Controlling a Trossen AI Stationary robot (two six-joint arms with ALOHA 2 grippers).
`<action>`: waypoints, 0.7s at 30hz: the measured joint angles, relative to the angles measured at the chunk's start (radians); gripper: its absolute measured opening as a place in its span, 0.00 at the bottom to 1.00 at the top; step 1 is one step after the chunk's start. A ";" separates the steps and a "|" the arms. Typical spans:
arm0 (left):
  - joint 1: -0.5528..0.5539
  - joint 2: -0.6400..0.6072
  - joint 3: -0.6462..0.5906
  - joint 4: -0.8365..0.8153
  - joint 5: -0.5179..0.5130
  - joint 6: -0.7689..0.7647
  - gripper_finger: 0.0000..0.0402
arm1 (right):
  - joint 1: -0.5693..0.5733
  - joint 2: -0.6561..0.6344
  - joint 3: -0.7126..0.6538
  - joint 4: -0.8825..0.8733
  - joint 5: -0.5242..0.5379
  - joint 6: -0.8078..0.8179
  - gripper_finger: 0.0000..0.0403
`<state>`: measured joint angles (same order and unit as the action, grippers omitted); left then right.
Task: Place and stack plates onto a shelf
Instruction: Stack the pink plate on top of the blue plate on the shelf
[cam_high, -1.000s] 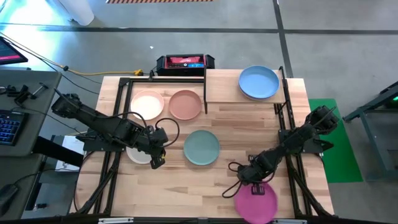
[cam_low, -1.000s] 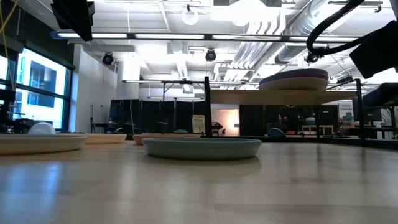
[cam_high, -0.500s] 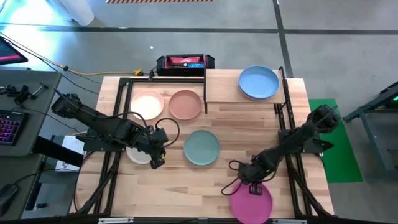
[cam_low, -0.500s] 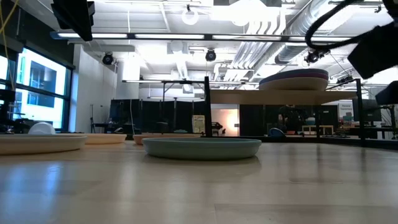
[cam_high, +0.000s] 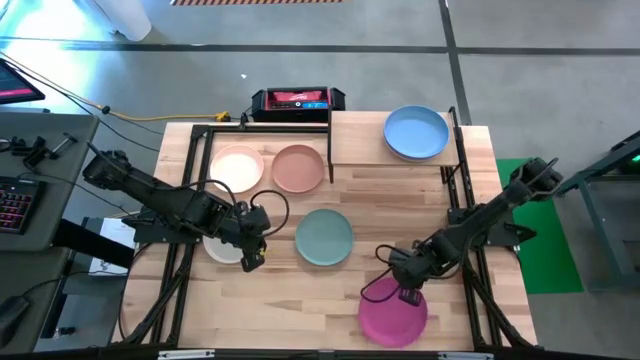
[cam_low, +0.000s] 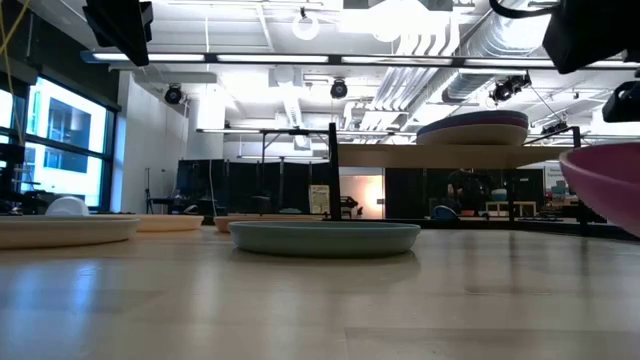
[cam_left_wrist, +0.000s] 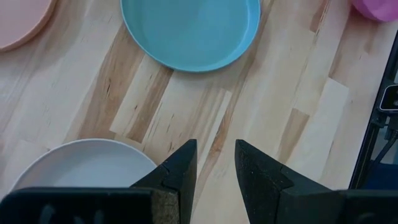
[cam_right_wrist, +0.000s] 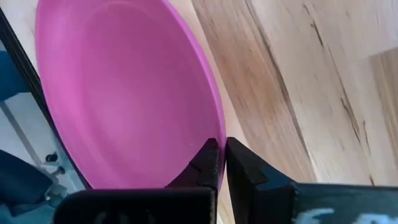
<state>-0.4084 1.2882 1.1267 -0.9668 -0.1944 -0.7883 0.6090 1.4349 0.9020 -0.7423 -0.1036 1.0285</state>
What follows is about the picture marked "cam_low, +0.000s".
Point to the magenta plate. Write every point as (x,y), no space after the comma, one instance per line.
(515,122)

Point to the blue chair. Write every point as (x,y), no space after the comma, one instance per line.
(444,213)

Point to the white low table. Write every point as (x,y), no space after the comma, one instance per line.
(510,203)

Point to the black background rig frame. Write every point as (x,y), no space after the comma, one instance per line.
(280,131)

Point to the long LED light bar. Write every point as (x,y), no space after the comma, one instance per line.
(272,58)

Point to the white dome object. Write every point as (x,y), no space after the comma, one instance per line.
(67,206)

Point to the silver ventilation duct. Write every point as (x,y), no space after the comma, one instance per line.
(465,90)

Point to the metal dish rack frame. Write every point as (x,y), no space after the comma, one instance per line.
(500,225)

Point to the wooden shelf with black legs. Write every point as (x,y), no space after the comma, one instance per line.
(450,156)

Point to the pink plate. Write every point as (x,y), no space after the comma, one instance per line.
(610,185)

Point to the black equipment stand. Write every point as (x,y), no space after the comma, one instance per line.
(10,155)

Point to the black partition panel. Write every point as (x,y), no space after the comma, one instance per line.
(410,190)
(240,180)

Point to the slate blue plate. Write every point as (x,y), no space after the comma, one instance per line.
(480,115)

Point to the small yellow sign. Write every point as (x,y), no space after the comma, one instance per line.
(318,199)

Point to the person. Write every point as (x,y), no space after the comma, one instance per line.
(467,190)

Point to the salmon plate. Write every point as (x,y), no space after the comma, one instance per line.
(260,217)

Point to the cream plate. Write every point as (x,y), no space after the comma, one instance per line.
(170,223)
(60,232)

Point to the black ceiling spotlight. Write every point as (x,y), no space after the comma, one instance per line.
(338,89)
(173,95)
(502,91)

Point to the large window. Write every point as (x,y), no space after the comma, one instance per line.
(65,125)

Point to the white poster sign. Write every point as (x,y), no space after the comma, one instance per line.
(554,175)

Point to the teal plate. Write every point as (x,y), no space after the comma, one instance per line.
(325,240)

